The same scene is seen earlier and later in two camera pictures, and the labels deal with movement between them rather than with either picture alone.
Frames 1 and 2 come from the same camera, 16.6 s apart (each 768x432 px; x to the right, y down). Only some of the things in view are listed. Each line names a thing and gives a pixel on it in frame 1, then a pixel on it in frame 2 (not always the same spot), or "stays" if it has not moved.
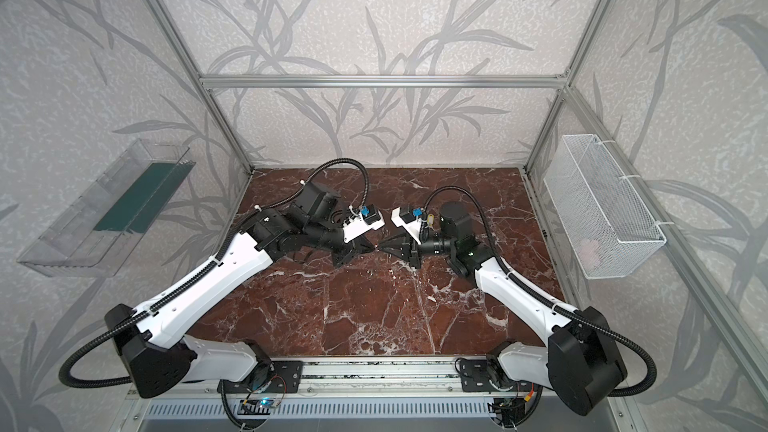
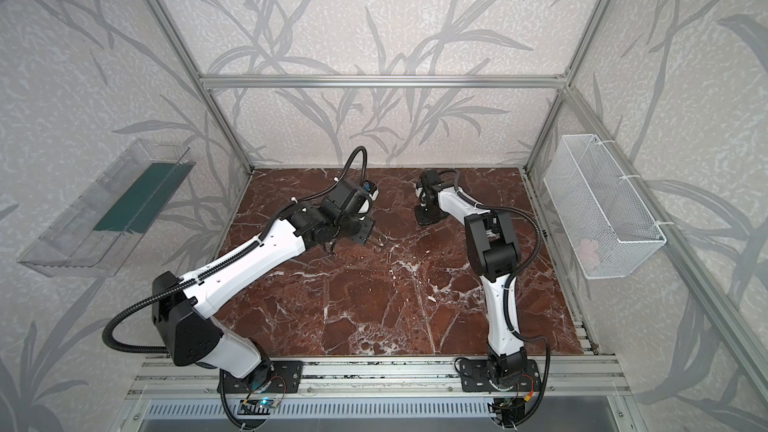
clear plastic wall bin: x=94 y=232 stays
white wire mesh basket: x=611 y=229 stays
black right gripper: x=411 y=249 to x=427 y=212
